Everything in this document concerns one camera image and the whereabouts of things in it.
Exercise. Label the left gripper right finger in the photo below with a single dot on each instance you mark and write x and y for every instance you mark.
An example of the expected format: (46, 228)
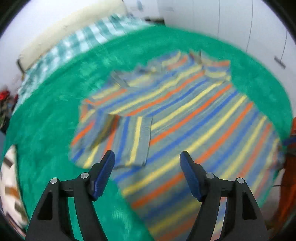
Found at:
(242, 220)

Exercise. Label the striped knit sweater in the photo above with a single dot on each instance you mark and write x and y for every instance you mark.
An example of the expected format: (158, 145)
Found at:
(177, 102)

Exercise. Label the orange object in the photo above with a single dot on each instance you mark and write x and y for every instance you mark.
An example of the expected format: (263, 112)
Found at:
(287, 189)

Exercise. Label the white patterned cloth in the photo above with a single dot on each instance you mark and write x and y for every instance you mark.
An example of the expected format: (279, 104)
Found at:
(12, 206)

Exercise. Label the green plush blanket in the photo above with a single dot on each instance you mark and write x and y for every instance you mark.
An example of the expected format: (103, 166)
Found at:
(43, 127)

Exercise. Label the clutter pile with red item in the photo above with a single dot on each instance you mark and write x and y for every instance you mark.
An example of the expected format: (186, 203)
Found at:
(8, 103)

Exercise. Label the white wardrobe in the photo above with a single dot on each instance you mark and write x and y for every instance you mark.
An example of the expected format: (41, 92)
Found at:
(252, 26)

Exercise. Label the cream headboard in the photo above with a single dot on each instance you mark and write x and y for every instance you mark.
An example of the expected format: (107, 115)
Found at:
(77, 14)

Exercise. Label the teal checkered bed sheet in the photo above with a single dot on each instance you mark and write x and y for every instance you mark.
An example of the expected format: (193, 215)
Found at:
(79, 42)

